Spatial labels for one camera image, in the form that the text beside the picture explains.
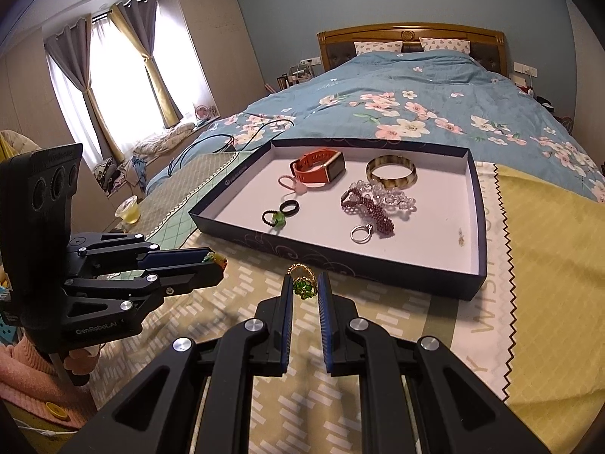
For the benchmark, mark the gold curtain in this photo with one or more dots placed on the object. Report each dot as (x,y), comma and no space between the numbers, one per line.
(163,94)
(106,132)

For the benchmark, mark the clothes pile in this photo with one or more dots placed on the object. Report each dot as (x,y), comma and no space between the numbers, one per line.
(113,175)

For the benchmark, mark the wooden bed headboard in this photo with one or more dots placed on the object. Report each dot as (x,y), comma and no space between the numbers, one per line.
(491,45)

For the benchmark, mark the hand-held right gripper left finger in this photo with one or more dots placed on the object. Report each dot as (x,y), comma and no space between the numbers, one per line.
(286,321)

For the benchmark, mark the plastic cup yellow drink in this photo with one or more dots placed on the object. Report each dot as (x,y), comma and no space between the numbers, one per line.
(128,213)

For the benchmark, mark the yellow knitted garment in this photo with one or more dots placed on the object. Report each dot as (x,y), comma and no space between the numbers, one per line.
(47,430)

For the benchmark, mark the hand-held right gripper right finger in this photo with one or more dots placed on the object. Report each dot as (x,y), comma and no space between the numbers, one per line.
(326,321)

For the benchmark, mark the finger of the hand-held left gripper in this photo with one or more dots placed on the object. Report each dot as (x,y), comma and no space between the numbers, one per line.
(179,257)
(189,279)

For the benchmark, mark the olive dash-patterned mat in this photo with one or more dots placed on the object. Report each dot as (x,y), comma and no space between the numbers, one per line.
(189,364)

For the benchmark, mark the person's left forearm pink sleeve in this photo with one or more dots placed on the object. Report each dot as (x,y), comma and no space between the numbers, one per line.
(28,373)

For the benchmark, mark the yellow blanket white zigzag border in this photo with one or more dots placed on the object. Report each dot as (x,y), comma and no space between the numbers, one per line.
(543,255)

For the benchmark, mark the white bedding pile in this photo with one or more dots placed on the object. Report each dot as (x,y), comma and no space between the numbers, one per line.
(163,139)

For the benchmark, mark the dark blue shallow box tray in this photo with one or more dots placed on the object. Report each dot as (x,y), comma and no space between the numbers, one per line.
(425,227)

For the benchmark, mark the tortoiseshell bangle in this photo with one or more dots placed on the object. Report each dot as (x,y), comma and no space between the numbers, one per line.
(373,178)

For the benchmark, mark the white dotted pillow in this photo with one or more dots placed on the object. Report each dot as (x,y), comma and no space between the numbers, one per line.
(446,43)
(378,47)

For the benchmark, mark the bright window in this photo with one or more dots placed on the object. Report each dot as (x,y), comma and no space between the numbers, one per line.
(118,75)

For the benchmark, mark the white wall socket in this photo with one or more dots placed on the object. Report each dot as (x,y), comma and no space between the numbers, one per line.
(524,69)
(309,61)

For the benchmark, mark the blue floral quilt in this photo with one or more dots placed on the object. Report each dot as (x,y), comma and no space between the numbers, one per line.
(425,85)

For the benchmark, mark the cluster of cosmetic bottles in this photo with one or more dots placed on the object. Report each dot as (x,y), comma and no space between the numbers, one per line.
(295,75)

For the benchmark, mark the pink desk fan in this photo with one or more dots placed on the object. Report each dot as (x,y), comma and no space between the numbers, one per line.
(203,112)

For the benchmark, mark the grey curtain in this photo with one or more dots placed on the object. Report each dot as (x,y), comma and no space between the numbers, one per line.
(142,23)
(71,52)

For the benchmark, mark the mint quilted blanket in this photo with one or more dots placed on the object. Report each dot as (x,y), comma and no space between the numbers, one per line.
(189,184)

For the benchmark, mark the orange smartwatch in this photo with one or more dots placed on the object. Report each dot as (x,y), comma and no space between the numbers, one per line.
(312,172)

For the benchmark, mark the person's left hand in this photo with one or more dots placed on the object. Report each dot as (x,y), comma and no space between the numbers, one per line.
(82,358)

